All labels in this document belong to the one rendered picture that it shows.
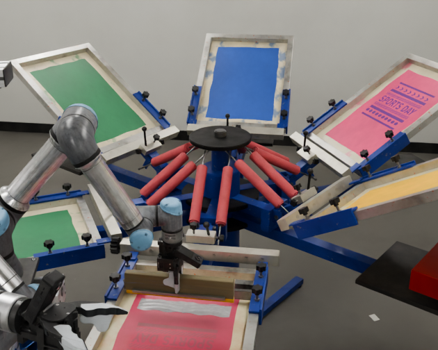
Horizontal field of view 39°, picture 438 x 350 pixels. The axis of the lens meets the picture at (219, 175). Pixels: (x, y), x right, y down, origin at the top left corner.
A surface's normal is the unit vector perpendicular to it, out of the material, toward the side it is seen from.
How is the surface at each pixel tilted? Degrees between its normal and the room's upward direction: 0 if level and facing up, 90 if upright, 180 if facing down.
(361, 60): 90
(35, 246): 0
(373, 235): 0
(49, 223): 0
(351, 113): 32
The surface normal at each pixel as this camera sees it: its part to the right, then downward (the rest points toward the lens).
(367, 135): -0.50, -0.69
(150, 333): 0.00, -0.91
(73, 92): 0.41, -0.64
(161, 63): -0.15, 0.41
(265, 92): -0.08, -0.56
